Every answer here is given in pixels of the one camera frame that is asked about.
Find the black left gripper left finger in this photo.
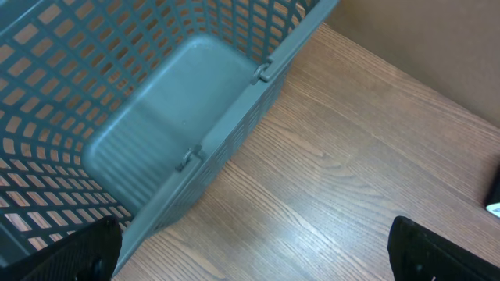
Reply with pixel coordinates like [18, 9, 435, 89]
[1, 215, 122, 281]

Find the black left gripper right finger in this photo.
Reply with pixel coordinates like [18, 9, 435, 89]
[387, 216, 499, 281]

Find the white barcode scanner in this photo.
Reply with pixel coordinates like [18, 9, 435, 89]
[484, 168, 500, 218]

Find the grey plastic shopping basket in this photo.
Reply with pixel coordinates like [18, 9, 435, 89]
[1, 0, 336, 267]

